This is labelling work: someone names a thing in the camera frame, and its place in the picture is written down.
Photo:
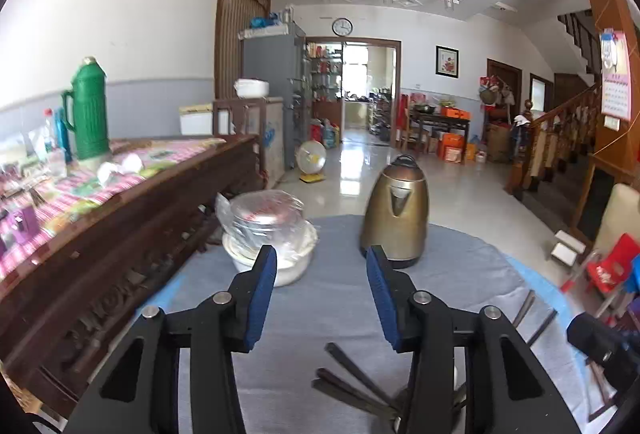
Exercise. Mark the red plastic chair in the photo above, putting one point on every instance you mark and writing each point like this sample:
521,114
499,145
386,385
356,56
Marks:
607,271

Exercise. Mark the blue cloth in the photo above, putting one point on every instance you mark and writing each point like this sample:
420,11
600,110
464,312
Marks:
545,286

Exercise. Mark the framed picture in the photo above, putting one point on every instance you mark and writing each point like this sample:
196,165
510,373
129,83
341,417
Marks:
447,61

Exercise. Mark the dark chopstick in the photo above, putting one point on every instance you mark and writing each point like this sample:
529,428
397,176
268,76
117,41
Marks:
360,374
542,328
522,309
350,386
345,399

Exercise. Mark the green thermos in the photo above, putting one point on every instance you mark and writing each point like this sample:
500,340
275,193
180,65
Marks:
90,113

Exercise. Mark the white floor fan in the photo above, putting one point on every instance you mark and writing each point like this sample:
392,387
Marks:
311,158

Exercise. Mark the clear bottle red cap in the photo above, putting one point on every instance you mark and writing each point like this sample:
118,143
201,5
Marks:
48,131

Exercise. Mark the carved wooden bench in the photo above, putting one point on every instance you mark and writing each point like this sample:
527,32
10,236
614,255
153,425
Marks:
125,239

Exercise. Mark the wall clock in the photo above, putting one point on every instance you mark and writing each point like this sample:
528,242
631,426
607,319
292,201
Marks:
342,27

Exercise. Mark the orange box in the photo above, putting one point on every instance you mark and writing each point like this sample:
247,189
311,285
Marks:
457,113

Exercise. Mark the white cardboard box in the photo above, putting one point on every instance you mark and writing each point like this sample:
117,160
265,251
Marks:
565,255
570,240

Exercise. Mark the white spoon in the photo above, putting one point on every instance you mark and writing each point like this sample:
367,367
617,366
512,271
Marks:
456,374

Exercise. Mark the white lidded container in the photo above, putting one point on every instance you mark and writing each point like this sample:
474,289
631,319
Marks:
251,87

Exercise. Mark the wooden staircase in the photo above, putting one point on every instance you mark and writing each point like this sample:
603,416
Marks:
560,138

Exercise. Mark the white chest freezer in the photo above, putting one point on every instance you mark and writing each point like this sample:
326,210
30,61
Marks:
274,133

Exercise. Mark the white bowl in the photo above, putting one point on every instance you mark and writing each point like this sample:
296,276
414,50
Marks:
300,264

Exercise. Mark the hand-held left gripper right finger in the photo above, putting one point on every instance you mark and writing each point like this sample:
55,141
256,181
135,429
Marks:
382,299

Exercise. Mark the grey tablecloth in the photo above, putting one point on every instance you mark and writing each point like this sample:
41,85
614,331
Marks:
325,304

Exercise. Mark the brown wooden door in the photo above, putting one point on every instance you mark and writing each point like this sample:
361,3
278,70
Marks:
235,38

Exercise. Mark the clear plastic bag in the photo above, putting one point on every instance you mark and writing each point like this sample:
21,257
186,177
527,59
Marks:
265,214

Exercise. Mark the wall calendar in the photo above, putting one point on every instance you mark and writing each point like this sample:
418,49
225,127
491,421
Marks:
616,83

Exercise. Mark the dark wooden side table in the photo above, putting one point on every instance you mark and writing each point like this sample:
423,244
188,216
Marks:
440,123

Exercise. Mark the dark wooden chair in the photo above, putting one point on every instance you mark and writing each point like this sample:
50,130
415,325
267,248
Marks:
245,118

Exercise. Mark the blue plastic bottle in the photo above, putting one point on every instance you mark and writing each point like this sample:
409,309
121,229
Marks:
63,133

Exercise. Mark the pink checked tablecloth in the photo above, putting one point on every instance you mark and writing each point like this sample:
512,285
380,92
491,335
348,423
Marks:
75,194

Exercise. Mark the brass electric kettle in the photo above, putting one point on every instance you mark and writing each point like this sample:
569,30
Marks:
395,224

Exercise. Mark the blue water jug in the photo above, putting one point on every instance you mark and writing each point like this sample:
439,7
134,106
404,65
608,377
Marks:
331,136

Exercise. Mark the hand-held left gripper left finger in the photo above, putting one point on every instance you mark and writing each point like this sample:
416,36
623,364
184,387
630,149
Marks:
262,294

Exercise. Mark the grey refrigerator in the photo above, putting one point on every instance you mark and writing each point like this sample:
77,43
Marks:
272,63

